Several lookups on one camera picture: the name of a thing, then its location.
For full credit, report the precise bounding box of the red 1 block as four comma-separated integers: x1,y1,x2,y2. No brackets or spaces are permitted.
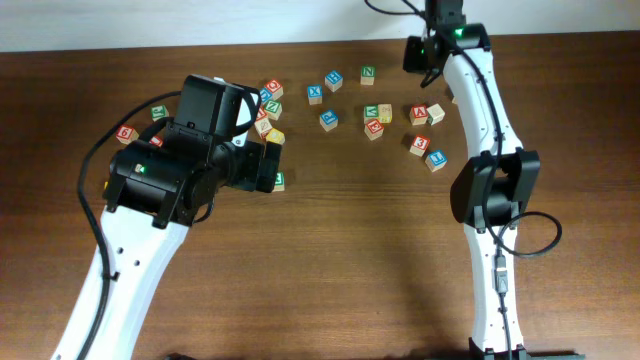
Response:
149,136,163,147

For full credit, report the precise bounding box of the red 3 block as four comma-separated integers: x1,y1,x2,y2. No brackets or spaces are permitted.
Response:
409,135,430,157

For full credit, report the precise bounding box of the green Z block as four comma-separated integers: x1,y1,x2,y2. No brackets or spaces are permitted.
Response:
263,100,283,120

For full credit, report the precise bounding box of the yellow block centre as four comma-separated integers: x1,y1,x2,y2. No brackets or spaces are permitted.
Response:
265,128,286,145

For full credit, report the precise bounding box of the plain wooden picture block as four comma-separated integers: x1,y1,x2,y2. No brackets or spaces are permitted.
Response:
378,104,393,124

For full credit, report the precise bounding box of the blue I block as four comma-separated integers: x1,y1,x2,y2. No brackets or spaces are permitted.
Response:
425,150,448,172

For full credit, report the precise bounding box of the green V block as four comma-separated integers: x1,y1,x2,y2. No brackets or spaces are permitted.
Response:
363,105,379,123

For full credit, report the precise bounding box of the blue block centre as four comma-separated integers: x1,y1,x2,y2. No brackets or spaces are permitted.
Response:
319,110,339,132

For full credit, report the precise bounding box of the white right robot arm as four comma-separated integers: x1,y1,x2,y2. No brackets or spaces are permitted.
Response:
403,1,540,359

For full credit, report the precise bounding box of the green N block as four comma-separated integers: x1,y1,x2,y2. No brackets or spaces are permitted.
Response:
360,66,376,86

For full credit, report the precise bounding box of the white O block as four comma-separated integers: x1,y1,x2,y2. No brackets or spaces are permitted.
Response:
427,104,445,125

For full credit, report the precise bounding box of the red E block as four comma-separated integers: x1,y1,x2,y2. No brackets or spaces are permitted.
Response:
364,119,384,141

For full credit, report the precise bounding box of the green J block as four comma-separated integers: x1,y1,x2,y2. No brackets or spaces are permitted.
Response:
150,105,169,122

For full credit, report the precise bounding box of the red leaf picture block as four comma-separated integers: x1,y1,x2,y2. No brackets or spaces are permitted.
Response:
254,117,273,140

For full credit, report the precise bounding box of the red Q block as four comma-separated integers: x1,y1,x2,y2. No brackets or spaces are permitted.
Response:
265,79,284,100

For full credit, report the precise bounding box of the red 6 block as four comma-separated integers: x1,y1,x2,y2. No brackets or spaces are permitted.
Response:
115,125,139,145

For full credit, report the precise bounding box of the blue X block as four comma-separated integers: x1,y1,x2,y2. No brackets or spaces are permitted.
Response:
307,85,323,105

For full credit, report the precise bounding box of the blue D block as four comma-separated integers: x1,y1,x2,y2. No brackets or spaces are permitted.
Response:
260,87,273,105

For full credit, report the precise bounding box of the red U block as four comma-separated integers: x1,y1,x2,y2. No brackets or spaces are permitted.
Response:
256,107,268,122

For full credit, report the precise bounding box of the red V block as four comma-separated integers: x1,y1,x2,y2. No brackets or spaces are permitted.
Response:
409,104,429,126

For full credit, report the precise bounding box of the blue H block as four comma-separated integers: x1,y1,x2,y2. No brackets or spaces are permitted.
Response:
325,70,343,92

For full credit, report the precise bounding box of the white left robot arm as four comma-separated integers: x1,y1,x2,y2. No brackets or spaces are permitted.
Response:
53,75,282,359

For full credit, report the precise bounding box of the green R block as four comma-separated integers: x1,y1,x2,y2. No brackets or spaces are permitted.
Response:
273,172,285,192

